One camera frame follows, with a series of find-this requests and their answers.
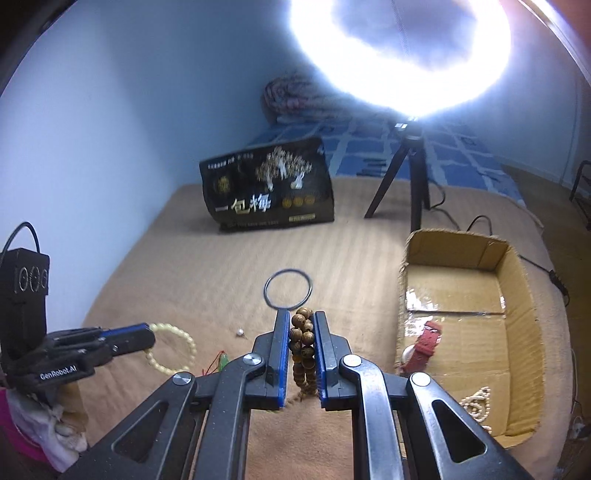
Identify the black metal rack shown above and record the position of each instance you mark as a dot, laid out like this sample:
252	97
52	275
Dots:
582	184

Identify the person's left forearm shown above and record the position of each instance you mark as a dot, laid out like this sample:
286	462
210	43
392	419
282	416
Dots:
16	429

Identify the black snack bag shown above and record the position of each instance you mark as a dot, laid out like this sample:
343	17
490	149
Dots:
268	194

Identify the brown striped blanket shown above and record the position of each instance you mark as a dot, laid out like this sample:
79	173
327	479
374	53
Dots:
207	277

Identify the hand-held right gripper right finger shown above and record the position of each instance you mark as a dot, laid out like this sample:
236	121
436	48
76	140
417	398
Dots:
324	364

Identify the person's left hand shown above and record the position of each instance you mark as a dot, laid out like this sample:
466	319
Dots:
55	415

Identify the folded patterned quilt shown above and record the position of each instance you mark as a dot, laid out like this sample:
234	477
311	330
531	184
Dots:
295	101

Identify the blue checked bed sheet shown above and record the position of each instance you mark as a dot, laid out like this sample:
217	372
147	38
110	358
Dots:
461	157

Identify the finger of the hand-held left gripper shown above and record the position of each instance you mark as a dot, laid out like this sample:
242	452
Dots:
134	340

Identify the black tripod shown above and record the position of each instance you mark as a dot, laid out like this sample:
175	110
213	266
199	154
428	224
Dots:
418	175

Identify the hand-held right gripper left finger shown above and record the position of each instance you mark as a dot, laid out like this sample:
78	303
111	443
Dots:
277	364

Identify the cardboard box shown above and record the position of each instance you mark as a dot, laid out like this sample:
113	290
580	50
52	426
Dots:
461	337

